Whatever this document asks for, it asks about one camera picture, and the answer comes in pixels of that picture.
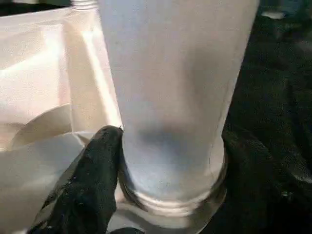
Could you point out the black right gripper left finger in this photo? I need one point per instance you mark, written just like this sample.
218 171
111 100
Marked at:
80 190

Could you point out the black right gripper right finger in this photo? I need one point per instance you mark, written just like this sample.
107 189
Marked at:
263 195

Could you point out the white plastic table top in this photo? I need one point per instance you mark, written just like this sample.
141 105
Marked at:
36 73

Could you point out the black mat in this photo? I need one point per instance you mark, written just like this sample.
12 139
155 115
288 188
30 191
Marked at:
280 97

